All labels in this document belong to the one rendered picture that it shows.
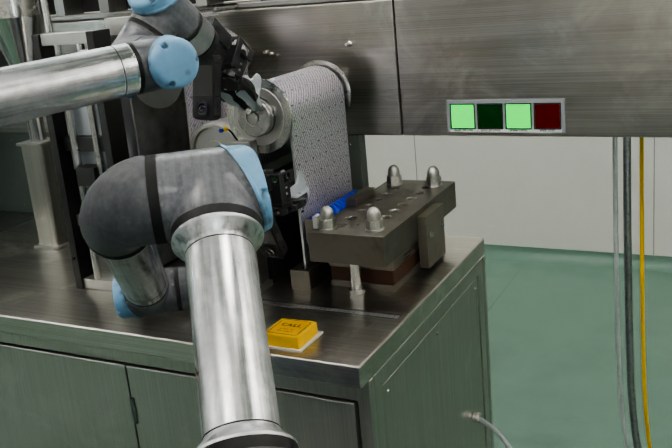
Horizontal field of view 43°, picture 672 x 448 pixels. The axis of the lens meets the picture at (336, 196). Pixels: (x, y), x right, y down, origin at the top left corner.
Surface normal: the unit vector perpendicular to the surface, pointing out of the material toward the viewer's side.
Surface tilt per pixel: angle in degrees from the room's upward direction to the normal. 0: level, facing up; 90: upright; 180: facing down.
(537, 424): 0
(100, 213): 83
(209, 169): 39
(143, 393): 90
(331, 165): 90
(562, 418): 0
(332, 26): 90
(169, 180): 54
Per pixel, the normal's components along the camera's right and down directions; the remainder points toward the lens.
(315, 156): 0.89, 0.04
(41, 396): -0.45, 0.27
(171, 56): 0.57, 0.17
